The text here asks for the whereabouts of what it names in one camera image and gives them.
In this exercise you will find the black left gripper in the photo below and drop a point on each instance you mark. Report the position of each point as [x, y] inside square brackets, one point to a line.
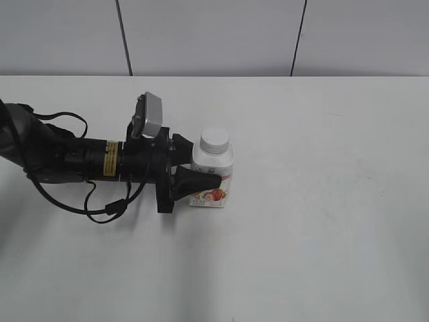
[147, 161]

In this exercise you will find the white strawberry yogurt bottle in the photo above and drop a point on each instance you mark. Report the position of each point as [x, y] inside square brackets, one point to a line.
[206, 161]

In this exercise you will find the white plastic bottle cap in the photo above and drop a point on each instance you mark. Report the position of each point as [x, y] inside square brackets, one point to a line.
[214, 141]

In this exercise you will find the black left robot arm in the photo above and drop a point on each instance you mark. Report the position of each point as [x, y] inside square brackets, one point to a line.
[52, 155]

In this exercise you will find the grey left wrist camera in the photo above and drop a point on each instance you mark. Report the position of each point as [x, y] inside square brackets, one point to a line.
[147, 119]

